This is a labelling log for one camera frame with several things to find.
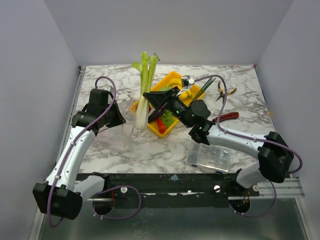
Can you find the clear zip top bag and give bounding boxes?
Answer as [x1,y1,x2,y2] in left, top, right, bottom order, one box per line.
[121,98,139,149]

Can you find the celery stalk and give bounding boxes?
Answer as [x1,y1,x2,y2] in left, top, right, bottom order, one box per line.
[132,51,160,131]

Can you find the purple eggplant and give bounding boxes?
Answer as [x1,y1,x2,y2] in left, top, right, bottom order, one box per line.
[148,110,163,124]

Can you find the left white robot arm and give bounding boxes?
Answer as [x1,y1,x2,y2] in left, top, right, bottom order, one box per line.
[32,88,126,220]

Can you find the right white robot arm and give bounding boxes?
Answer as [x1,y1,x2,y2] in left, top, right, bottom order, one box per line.
[143,87,294,196]

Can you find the green cabbage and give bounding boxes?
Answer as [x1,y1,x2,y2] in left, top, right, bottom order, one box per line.
[159,86,172,92]

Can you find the green lettuce leaf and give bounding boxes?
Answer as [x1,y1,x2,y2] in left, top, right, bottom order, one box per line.
[160,110,175,128]

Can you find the yellow banana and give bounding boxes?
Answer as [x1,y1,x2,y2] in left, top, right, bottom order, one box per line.
[167,78,183,87]

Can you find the yellow plastic tray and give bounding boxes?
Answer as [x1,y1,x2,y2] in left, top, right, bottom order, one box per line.
[129,71,206,139]

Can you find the red chili pepper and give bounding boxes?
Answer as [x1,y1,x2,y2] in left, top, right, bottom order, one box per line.
[156,118,167,134]

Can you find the green chives bunch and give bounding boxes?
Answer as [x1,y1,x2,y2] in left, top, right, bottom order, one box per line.
[190,77,216,103]

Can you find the red utility knife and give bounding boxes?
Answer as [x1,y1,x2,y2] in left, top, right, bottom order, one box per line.
[219,112,239,122]

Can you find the clear plastic screw box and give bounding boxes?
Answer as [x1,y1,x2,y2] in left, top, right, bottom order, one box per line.
[186,140,232,174]

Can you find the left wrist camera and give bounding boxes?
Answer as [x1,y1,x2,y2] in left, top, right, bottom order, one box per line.
[105,86,115,94]

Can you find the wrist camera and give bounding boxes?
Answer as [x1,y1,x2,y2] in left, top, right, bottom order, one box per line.
[181,75,195,90]
[105,86,115,94]

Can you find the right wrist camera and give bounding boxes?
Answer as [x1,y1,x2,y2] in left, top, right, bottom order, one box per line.
[181,75,195,90]

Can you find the yellow handled pliers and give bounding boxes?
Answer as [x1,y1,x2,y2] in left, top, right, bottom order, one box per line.
[215,81,237,102]

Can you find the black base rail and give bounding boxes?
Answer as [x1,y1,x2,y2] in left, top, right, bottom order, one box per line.
[92,172,259,209]

